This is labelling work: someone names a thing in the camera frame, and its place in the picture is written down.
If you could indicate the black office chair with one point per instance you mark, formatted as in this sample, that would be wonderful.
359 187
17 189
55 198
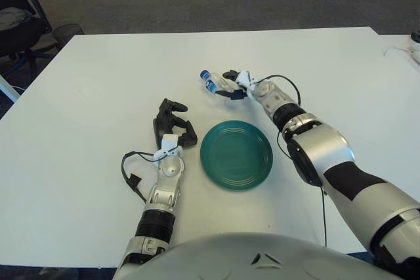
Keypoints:
16 34

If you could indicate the black handheld device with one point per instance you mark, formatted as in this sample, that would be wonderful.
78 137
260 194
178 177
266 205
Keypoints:
416 36

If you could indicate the green round plate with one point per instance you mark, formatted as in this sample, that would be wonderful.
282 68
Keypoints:
236 155

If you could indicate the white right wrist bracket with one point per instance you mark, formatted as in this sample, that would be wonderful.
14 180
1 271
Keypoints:
244 78

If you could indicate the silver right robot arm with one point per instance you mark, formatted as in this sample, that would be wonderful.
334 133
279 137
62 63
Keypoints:
321 152

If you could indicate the black mesh wastebasket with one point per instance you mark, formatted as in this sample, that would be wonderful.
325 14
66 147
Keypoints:
67 32

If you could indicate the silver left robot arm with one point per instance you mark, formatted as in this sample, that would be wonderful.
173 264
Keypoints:
162 194

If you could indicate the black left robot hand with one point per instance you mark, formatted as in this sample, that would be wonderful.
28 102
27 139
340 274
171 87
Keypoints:
164 117

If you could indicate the grey cloth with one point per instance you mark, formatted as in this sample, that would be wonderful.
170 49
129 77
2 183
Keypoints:
13 17

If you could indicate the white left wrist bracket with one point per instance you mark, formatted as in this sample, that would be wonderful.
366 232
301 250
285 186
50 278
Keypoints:
169 140

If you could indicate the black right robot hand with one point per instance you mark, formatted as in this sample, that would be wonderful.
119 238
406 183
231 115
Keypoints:
237 95

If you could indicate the clear bottle with blue cap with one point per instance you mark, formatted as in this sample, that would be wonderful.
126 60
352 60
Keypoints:
213 85

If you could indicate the white furniture leg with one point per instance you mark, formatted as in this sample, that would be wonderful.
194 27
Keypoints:
8 88

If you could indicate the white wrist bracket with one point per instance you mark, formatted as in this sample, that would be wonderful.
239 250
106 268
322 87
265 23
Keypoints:
244 78
169 140

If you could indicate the silver robot torso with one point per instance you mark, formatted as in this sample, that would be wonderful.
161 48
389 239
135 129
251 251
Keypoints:
246 260

